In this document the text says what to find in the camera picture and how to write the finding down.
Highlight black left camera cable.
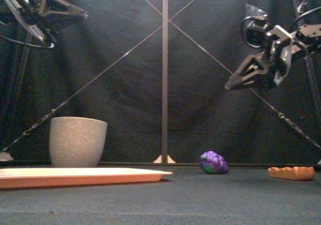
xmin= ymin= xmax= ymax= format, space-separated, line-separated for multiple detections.
xmin=0 ymin=33 xmax=56 ymax=51

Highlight grey middle frame post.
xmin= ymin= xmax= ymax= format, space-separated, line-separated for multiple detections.
xmin=160 ymin=0 xmax=171 ymax=165

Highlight purple toy berry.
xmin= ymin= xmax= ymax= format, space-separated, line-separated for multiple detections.
xmin=196 ymin=150 xmax=231 ymax=175

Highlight black camera cable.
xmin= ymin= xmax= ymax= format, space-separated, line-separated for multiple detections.
xmin=0 ymin=33 xmax=56 ymax=51
xmin=287 ymin=5 xmax=321 ymax=33

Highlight pink plastic tray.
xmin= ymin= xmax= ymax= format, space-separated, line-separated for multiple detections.
xmin=0 ymin=167 xmax=174 ymax=191

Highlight black right camera cable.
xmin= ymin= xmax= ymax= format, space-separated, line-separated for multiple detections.
xmin=287 ymin=5 xmax=321 ymax=33

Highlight diagonal brace wire with turnbuckle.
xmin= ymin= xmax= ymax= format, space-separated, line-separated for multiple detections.
xmin=0 ymin=0 xmax=215 ymax=153
xmin=126 ymin=0 xmax=321 ymax=150

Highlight orange toy pie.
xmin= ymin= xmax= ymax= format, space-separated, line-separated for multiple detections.
xmin=267 ymin=165 xmax=317 ymax=182

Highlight post foot bracket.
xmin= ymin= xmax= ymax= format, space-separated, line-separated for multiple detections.
xmin=152 ymin=154 xmax=176 ymax=165

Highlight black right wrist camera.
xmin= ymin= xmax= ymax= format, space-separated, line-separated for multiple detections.
xmin=241 ymin=3 xmax=271 ymax=50

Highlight black frame base rail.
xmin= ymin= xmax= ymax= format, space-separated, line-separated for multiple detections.
xmin=0 ymin=161 xmax=321 ymax=169

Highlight grey speckled cup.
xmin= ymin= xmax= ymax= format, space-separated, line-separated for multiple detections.
xmin=48 ymin=116 xmax=109 ymax=169

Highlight black frame corner post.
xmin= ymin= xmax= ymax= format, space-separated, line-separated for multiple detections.
xmin=5 ymin=25 xmax=35 ymax=155
xmin=289 ymin=0 xmax=321 ymax=133

